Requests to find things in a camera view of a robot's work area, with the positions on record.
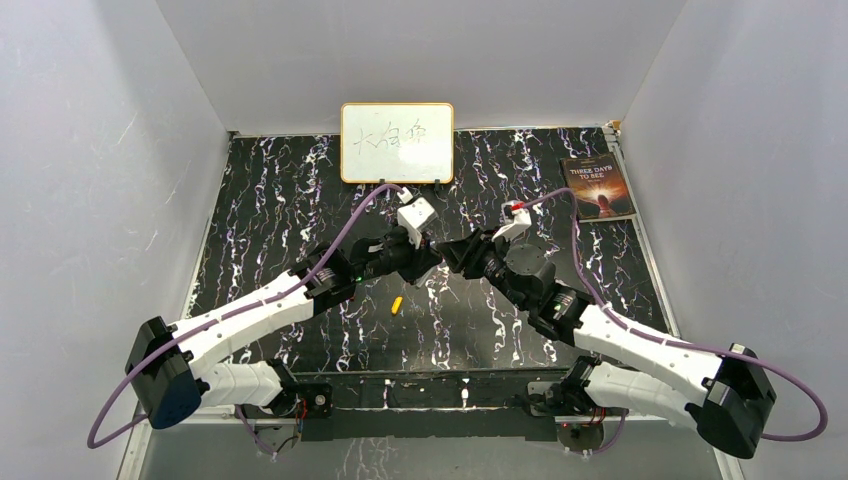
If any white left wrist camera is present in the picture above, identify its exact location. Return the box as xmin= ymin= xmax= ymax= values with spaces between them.
xmin=397 ymin=197 xmax=438 ymax=249

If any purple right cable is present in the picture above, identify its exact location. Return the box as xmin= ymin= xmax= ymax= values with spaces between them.
xmin=510 ymin=187 xmax=829 ymax=443

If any purple cable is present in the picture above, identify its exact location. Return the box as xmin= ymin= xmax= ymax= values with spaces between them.
xmin=510 ymin=187 xmax=829 ymax=443
xmin=87 ymin=184 xmax=415 ymax=450

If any yellow pen cap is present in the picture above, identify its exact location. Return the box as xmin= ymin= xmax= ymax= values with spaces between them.
xmin=391 ymin=297 xmax=403 ymax=315

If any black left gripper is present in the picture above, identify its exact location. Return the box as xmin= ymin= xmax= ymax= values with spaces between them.
xmin=354 ymin=223 xmax=442 ymax=286

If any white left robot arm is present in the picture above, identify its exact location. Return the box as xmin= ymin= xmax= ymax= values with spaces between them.
xmin=125 ymin=226 xmax=442 ymax=429

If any white dry-erase board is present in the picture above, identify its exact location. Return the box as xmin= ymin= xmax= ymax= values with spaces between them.
xmin=340 ymin=102 xmax=455 ymax=185

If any dark Three Days book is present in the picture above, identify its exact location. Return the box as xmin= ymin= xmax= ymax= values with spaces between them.
xmin=562 ymin=153 xmax=636 ymax=222

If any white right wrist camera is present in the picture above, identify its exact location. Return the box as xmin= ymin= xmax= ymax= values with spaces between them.
xmin=492 ymin=200 xmax=532 ymax=242

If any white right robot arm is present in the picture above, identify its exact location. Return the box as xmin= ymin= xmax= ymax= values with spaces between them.
xmin=436 ymin=230 xmax=777 ymax=459

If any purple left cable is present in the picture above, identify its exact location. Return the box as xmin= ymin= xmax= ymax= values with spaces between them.
xmin=87 ymin=184 xmax=415 ymax=450

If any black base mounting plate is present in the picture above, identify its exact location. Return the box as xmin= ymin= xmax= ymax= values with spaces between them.
xmin=295 ymin=368 xmax=582 ymax=441

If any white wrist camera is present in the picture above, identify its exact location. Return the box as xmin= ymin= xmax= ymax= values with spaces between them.
xmin=492 ymin=200 xmax=532 ymax=242
xmin=397 ymin=197 xmax=438 ymax=249

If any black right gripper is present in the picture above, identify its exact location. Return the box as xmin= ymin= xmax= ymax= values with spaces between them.
xmin=438 ymin=225 xmax=531 ymax=312

